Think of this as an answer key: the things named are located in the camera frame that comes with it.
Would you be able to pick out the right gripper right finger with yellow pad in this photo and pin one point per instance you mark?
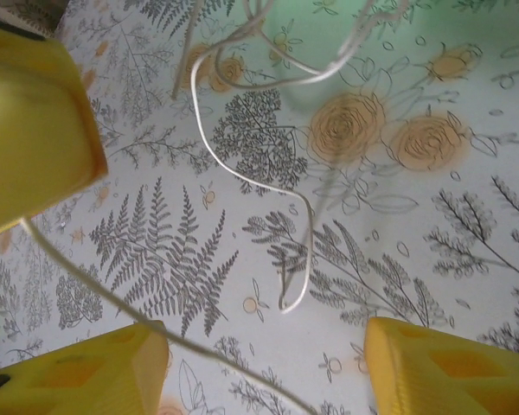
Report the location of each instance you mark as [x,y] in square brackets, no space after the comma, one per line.
[450,376]

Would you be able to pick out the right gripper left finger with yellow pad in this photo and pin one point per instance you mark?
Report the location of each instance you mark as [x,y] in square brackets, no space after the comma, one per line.
[69,380]

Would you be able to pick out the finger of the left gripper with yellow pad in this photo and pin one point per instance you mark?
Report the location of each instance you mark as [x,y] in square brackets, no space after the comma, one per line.
[30,129]

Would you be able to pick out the floral patterned table mat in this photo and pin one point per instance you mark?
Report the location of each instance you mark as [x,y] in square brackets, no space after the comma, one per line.
[372,259]

